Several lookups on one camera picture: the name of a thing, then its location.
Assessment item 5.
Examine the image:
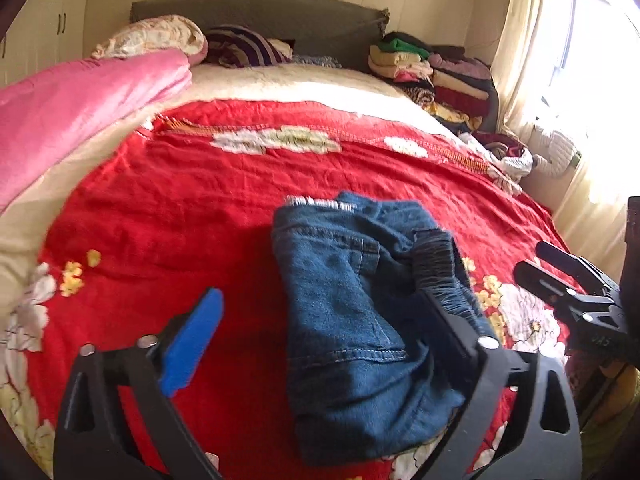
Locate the floral pillow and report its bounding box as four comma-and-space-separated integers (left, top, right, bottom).
90, 14, 209, 67

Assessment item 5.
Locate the window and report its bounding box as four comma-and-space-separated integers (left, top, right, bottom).
550, 0, 640, 116

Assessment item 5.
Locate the grey headboard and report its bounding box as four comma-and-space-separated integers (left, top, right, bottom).
130, 0, 392, 73

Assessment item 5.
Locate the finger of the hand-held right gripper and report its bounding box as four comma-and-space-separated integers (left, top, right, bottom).
535, 240, 617, 296
514, 259, 584, 312

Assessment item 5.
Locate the pink blanket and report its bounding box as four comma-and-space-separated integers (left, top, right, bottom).
0, 50, 194, 212

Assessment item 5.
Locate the cream curtain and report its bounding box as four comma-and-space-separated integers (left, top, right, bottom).
492, 0, 640, 272

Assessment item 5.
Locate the grey knitted cloth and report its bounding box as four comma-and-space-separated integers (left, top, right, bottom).
292, 54, 343, 69

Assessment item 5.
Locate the purple striped pillow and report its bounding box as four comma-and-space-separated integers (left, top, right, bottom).
204, 24, 294, 69

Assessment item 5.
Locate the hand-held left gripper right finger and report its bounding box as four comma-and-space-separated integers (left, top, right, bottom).
413, 229, 584, 480

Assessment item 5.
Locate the red floral blanket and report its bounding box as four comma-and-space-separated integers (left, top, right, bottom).
0, 100, 587, 480

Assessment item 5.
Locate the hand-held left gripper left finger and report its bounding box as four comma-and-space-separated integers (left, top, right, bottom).
52, 287, 226, 480

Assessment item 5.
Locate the cream wardrobe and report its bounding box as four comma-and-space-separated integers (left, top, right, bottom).
0, 0, 97, 83

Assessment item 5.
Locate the stack of folded clothes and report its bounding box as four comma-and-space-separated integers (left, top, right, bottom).
367, 31, 502, 137

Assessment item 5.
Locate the blue denim pants lace trim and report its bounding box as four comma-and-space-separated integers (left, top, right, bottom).
271, 190, 502, 467

